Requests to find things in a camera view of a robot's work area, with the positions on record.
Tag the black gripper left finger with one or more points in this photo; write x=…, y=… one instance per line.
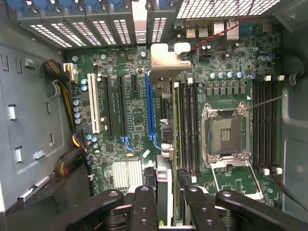
x=144, y=211

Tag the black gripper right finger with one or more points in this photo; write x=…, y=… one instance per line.
x=204, y=211

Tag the silver chipset heatsink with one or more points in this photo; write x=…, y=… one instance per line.
x=127, y=174

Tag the CPU socket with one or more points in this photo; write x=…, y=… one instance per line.
x=226, y=134

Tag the black RAM slot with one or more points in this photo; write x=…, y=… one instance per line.
x=276, y=125
x=262, y=125
x=190, y=130
x=197, y=130
x=256, y=125
x=269, y=125
x=183, y=130

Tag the blue expansion slot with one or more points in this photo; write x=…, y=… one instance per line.
x=150, y=106

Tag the white expansion slot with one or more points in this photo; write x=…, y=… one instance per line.
x=93, y=103

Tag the open black PC case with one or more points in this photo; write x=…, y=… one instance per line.
x=296, y=134

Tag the thin metal locking lever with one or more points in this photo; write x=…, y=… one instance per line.
x=267, y=102

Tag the short black expansion slot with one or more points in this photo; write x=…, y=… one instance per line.
x=135, y=83

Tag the silver power supply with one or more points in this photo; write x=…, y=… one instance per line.
x=29, y=125

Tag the green motherboard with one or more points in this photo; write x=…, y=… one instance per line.
x=216, y=62

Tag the white power connector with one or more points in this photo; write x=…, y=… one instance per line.
x=71, y=72

